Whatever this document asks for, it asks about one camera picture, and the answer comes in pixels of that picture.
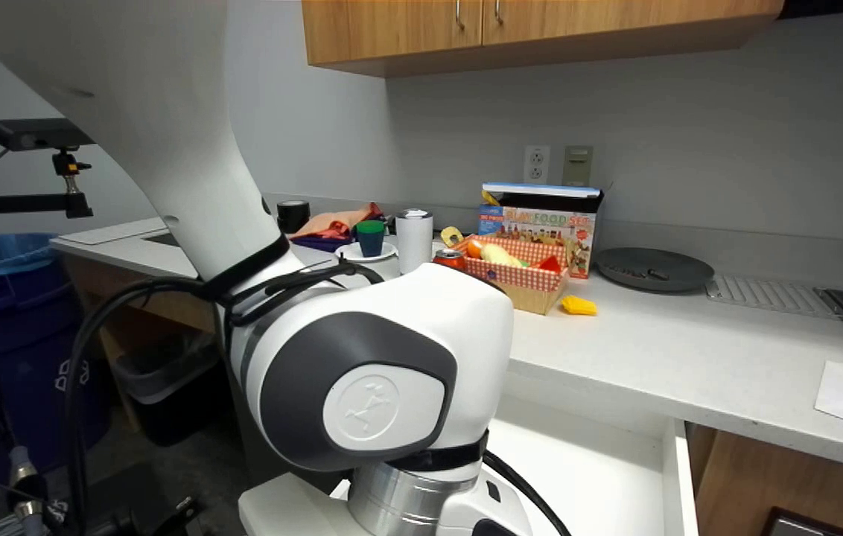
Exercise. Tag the wooden drawer white interior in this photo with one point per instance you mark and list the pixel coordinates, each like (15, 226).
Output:
(619, 476)

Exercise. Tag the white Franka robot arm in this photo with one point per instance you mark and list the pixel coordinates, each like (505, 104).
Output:
(362, 396)

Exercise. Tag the red checkered cardboard box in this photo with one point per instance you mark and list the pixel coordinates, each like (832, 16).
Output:
(529, 286)

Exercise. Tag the cream tape roll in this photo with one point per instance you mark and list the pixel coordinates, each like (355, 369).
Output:
(452, 235)

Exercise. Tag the orange toy food piece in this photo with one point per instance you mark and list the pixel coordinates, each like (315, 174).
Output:
(473, 247)

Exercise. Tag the blue cup green rim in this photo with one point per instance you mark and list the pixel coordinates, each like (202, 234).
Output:
(371, 238)

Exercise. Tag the white round plate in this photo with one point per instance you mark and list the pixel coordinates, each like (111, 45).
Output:
(350, 254)

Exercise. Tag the blue toy food carton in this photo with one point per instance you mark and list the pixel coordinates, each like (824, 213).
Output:
(549, 223)

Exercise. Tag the black cup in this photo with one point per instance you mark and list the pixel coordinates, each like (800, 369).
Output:
(292, 214)

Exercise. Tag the yellow sponge block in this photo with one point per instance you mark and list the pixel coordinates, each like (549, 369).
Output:
(578, 304)

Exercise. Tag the black round pan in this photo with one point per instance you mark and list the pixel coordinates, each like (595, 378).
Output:
(653, 268)

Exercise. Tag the black trash bin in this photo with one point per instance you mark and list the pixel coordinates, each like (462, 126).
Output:
(172, 396)

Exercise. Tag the blue recycling bin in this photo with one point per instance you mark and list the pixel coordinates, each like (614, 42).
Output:
(5, 338)

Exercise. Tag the wooden base cabinet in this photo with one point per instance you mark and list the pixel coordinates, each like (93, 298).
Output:
(809, 485)

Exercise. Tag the white wall outlet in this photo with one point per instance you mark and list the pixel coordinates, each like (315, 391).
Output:
(537, 165)

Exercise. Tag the grey wall switch plate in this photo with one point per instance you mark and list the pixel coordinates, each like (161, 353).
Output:
(578, 165)

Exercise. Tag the wooden wall cabinet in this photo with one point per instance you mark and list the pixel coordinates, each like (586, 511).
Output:
(540, 25)

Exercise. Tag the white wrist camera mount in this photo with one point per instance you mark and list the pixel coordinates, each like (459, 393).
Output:
(289, 511)

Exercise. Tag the black stereo camera bar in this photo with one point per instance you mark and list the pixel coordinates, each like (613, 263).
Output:
(33, 132)

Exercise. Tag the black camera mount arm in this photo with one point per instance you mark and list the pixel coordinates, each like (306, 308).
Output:
(12, 202)

